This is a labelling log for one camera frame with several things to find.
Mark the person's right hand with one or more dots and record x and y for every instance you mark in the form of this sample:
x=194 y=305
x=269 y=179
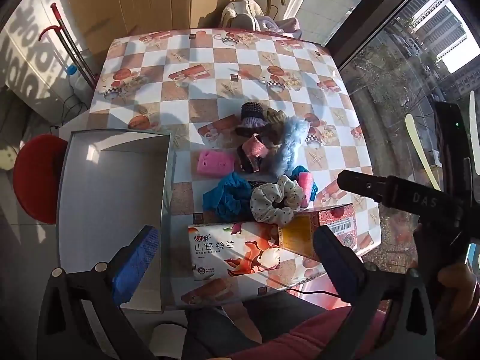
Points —
x=459 y=283

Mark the cream window sticker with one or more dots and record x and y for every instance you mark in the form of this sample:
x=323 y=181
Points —
x=422 y=150

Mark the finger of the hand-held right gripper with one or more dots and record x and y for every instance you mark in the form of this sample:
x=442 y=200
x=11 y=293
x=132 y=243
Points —
x=362 y=185

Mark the grey open cardboard box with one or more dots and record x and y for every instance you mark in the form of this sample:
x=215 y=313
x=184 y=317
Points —
x=112 y=202

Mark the white appliance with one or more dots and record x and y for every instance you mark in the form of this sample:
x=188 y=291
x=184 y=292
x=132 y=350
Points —
x=33 y=52

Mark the pink knitted scrunchie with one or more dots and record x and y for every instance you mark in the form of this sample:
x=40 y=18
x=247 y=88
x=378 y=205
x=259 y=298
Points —
x=215 y=163

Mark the white polka dot scrunchie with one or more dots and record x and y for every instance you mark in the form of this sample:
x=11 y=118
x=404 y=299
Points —
x=273 y=200

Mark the red-tipped metal mop poles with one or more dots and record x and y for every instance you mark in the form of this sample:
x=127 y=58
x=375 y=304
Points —
x=69 y=48

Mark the light blue fluffy scrunchie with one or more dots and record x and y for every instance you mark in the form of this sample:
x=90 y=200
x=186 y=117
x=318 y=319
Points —
x=290 y=142

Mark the purple cloth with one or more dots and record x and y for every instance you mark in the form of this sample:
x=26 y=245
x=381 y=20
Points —
x=279 y=25

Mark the checkered printed tablecloth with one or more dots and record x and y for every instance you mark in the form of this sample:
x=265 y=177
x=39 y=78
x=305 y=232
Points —
x=210 y=93

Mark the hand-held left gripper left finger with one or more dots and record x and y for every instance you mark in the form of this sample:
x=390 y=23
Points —
x=135 y=264

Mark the red round stool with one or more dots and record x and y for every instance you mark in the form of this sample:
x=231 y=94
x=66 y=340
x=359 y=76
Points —
x=35 y=178

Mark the pink glitter hair band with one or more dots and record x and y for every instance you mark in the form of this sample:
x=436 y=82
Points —
x=257 y=145

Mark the teal and pink cloth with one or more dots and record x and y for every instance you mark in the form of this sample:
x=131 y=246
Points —
x=307 y=185

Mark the person's red trousers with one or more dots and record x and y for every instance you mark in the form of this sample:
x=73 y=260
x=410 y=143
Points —
x=311 y=335

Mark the brown cardboard sheet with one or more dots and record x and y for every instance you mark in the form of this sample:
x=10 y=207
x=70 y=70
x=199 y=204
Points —
x=142 y=3

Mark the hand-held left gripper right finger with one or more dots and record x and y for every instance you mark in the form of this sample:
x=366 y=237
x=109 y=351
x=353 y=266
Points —
x=333 y=262

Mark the person's dark garment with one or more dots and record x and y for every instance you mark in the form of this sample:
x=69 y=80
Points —
x=255 y=318

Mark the beige knitted sock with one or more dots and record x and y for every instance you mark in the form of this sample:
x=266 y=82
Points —
x=275 y=116

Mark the floral tissue pack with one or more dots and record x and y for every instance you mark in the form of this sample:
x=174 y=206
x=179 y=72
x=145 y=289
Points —
x=232 y=249

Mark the black and purple scrunchie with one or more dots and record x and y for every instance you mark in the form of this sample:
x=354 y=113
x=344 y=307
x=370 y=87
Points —
x=250 y=117

